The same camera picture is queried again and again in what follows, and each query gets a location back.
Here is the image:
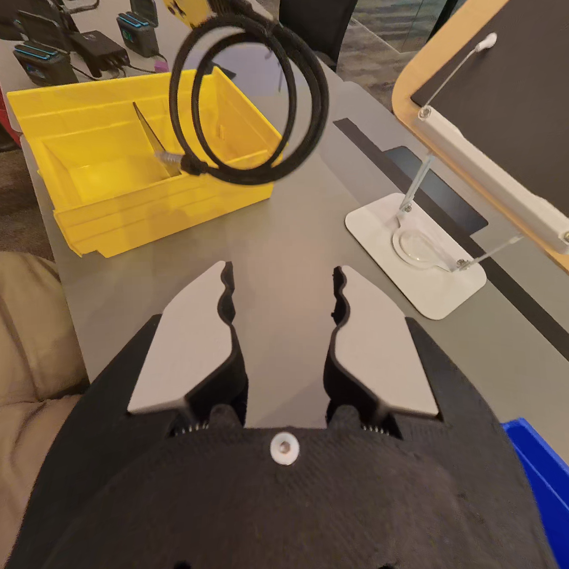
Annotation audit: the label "black cable silver plugs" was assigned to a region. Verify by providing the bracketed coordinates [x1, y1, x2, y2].
[164, 0, 330, 186]

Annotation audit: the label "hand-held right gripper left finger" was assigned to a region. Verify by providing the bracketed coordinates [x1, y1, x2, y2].
[127, 260, 250, 427]

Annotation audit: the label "black office chair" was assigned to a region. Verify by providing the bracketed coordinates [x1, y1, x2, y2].
[278, 0, 359, 74]

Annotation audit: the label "black multiport charger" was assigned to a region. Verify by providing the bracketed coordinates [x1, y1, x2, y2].
[69, 30, 132, 78]

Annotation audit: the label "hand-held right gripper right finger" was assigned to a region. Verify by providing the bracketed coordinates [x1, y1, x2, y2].
[323, 265, 441, 427]

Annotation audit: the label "blue plastic bin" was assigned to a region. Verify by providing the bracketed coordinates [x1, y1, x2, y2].
[501, 417, 569, 567]

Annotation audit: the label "black battery pack blue stripe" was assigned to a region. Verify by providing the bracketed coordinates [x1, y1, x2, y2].
[129, 0, 160, 26]
[12, 42, 80, 86]
[116, 11, 161, 58]

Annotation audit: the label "wooden book stand white base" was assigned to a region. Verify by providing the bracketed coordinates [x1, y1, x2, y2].
[345, 0, 569, 322]

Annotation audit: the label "dark table hatch cover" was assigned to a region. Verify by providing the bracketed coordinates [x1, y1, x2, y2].
[383, 146, 489, 233]

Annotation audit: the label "person's khaki trouser leg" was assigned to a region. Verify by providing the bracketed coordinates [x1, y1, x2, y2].
[0, 250, 92, 561]

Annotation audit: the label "dark desktop equipment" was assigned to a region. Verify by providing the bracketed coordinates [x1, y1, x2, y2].
[0, 0, 74, 52]

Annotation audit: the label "yellow plastic bin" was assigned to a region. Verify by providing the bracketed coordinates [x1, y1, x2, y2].
[7, 66, 285, 259]

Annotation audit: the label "black table cable strip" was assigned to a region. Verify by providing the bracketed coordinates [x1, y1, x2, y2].
[333, 118, 569, 314]

